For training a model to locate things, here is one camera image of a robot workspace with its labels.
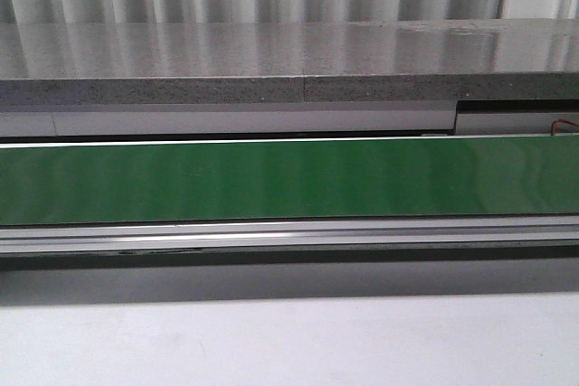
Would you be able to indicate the green conveyor belt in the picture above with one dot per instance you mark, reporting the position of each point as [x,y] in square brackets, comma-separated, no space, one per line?
[47,184]

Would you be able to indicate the aluminium conveyor frame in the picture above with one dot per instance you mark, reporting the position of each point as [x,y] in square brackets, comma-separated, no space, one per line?
[222,243]

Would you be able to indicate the grey stone counter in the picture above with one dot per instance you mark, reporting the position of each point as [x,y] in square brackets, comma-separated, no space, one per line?
[480,77]

